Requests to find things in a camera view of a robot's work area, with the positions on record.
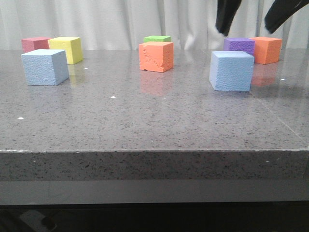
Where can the green foam cube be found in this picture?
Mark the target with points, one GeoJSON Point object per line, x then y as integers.
{"type": "Point", "coordinates": [157, 38]}

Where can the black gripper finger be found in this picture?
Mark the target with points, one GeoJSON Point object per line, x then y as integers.
{"type": "Point", "coordinates": [226, 10]}
{"type": "Point", "coordinates": [280, 11]}

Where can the damaged orange foam cube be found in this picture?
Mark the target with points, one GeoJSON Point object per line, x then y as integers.
{"type": "Point", "coordinates": [156, 56]}

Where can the light blue foam cube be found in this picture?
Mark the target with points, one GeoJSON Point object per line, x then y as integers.
{"type": "Point", "coordinates": [231, 70]}
{"type": "Point", "coordinates": [45, 67]}

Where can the red foam cube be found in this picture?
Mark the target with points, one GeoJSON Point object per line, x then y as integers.
{"type": "Point", "coordinates": [34, 43]}

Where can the purple foam cube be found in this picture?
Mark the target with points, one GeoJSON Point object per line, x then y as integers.
{"type": "Point", "coordinates": [239, 44]}

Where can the yellow foam cube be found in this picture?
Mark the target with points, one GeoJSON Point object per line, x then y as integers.
{"type": "Point", "coordinates": [72, 46]}

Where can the grey curtain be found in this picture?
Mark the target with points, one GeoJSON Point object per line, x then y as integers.
{"type": "Point", "coordinates": [111, 24]}

